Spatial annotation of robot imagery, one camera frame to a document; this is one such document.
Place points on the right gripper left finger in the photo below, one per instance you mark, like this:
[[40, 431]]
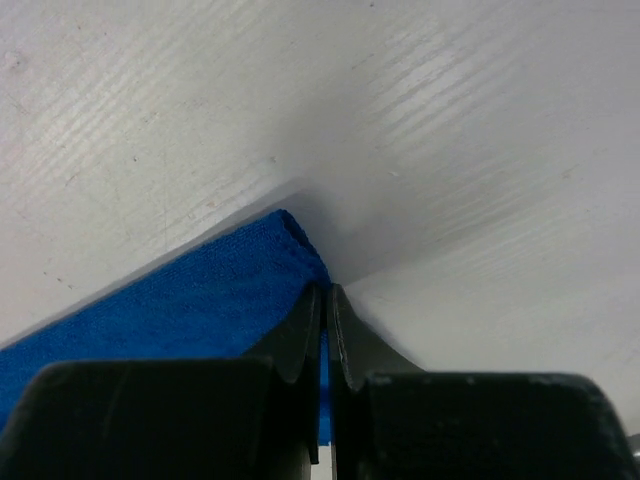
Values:
[[254, 416]]

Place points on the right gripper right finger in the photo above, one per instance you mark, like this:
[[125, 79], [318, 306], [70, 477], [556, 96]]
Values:
[[393, 420]]

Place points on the blue towel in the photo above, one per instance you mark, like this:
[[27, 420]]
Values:
[[216, 300]]

